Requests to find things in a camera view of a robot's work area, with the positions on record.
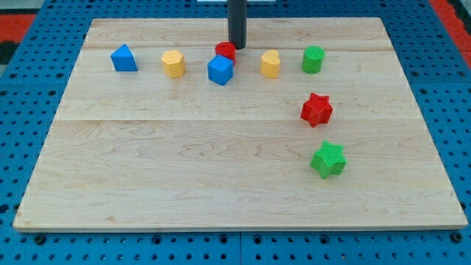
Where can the wooden board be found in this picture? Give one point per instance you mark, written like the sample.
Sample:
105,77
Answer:
137,151

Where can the blue cube block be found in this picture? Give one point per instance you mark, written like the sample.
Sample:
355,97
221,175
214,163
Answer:
220,70

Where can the yellow heart block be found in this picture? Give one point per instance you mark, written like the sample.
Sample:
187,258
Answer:
270,64

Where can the red cylinder block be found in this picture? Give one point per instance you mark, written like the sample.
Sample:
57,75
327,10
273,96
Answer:
226,49

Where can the red star block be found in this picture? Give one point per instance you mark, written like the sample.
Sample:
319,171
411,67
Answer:
317,110

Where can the yellow hexagon block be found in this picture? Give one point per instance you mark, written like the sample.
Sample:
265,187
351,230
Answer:
173,63

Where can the green star block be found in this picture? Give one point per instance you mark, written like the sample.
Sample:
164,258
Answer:
329,159

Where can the green cylinder block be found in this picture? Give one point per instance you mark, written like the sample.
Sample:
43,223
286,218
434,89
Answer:
312,59

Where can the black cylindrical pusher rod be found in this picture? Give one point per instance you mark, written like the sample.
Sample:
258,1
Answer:
237,22

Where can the blue triangle block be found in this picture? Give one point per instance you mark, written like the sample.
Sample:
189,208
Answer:
123,59

